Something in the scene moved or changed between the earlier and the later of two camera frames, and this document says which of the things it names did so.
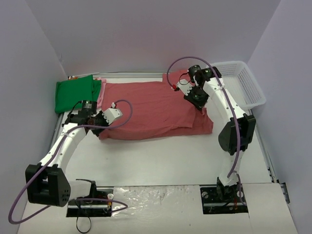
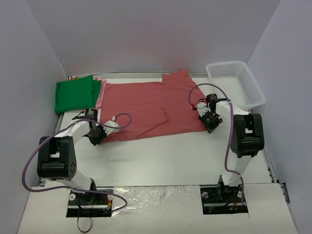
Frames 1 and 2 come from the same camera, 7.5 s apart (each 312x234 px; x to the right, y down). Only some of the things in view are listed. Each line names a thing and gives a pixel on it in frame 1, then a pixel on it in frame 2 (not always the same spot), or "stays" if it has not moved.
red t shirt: [151, 109] stays
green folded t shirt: [68, 92] stays
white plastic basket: [238, 80] stays
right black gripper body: [196, 99] → [208, 122]
